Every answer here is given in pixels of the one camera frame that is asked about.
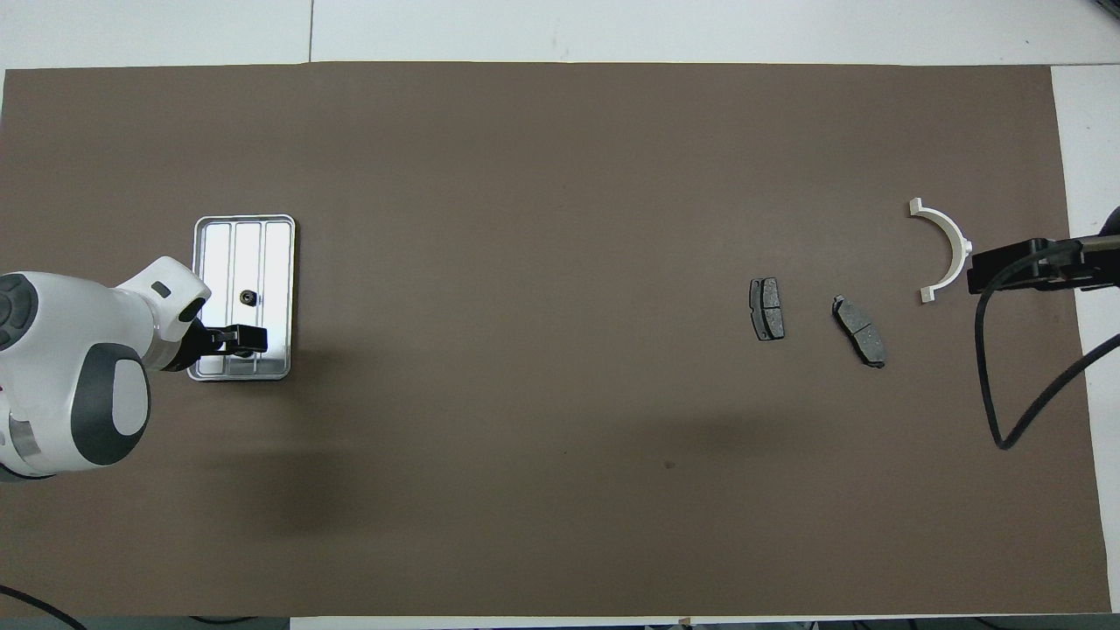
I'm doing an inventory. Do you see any silver metal tray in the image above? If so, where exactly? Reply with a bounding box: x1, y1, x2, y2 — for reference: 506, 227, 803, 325
186, 214, 297, 382

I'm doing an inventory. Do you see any white semicircular plastic bracket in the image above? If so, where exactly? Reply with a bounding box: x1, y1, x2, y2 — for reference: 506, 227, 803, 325
908, 198, 974, 305

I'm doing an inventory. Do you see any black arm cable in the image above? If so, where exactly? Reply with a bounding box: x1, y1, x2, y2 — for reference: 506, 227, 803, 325
974, 238, 1120, 451
0, 584, 88, 630

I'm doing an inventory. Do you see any rectangular grey brake pad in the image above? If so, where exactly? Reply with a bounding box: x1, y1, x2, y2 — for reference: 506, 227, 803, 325
749, 277, 786, 342

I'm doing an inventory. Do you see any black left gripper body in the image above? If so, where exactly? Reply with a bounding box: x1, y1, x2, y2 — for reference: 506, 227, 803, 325
179, 317, 231, 373

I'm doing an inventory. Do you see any brown table mat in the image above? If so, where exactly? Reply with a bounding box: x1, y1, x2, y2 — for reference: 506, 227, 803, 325
0, 61, 1112, 618

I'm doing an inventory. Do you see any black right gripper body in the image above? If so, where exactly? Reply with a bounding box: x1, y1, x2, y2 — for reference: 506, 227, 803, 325
1032, 232, 1120, 292

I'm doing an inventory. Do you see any curved grey brake pad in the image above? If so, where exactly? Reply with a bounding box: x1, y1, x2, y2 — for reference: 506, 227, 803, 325
831, 295, 887, 369

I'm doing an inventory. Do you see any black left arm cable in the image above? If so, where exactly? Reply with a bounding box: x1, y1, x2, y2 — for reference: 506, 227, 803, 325
0, 584, 88, 630

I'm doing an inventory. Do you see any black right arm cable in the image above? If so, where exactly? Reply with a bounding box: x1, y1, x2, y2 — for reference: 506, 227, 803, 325
974, 238, 1120, 451

